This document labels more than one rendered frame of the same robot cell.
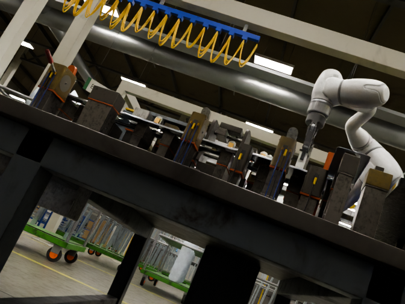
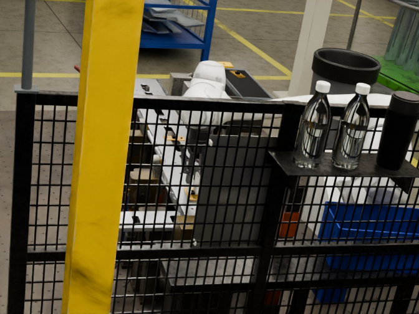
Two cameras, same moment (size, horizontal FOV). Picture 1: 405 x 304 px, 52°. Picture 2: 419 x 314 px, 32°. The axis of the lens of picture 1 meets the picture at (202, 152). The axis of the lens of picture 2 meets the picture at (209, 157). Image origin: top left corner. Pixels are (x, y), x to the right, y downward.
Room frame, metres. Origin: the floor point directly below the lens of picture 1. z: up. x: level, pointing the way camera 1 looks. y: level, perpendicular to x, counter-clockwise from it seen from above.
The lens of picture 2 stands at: (0.29, -2.14, 2.10)
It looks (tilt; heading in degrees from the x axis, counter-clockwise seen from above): 24 degrees down; 54
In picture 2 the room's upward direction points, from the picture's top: 9 degrees clockwise
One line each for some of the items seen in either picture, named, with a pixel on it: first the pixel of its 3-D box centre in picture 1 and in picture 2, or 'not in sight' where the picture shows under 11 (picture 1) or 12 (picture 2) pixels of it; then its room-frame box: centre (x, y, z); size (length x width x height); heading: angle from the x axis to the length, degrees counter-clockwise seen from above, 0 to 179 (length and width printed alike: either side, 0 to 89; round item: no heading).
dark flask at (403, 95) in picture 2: not in sight; (398, 131); (1.61, -1.06, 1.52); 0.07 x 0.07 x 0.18
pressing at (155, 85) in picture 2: (185, 139); (170, 137); (1.71, 0.09, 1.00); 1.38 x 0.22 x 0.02; 73
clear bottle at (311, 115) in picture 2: not in sight; (314, 124); (1.40, -1.00, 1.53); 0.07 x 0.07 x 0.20
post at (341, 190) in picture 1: (337, 201); not in sight; (1.17, -0.42, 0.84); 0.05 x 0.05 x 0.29; 73
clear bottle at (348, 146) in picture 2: not in sight; (353, 125); (1.49, -1.03, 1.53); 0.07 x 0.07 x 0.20
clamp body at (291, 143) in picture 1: (272, 185); (133, 221); (1.39, -0.27, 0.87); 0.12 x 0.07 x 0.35; 163
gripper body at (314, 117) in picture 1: (313, 126); (199, 139); (1.53, -0.37, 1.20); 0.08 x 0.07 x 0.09; 163
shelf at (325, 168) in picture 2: not in sight; (348, 148); (1.51, -1.02, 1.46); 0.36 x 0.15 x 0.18; 163
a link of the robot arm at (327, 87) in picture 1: (329, 88); (207, 86); (1.52, -0.38, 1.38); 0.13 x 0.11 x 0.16; 48
